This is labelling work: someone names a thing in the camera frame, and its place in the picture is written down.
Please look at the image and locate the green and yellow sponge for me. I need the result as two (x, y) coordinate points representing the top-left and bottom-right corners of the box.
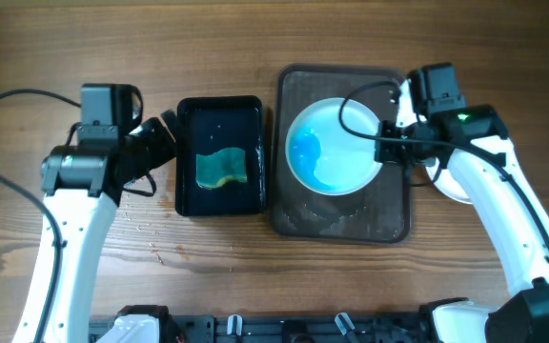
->
(195, 148), (248, 190)

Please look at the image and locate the brown serving tray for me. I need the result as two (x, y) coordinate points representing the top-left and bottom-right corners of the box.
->
(268, 64), (412, 244)

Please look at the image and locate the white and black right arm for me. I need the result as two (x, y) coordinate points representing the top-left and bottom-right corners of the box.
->
(376, 105), (549, 342)

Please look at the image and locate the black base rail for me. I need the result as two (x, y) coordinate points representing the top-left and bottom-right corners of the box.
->
(88, 304), (436, 343)

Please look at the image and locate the black water tray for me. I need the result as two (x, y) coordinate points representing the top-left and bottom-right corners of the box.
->
(174, 95), (267, 217)

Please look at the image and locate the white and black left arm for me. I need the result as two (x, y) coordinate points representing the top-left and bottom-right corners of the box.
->
(13, 111), (176, 342)

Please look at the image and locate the white plate with blue streaks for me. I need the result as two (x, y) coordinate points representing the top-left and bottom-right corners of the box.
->
(284, 97), (382, 196)

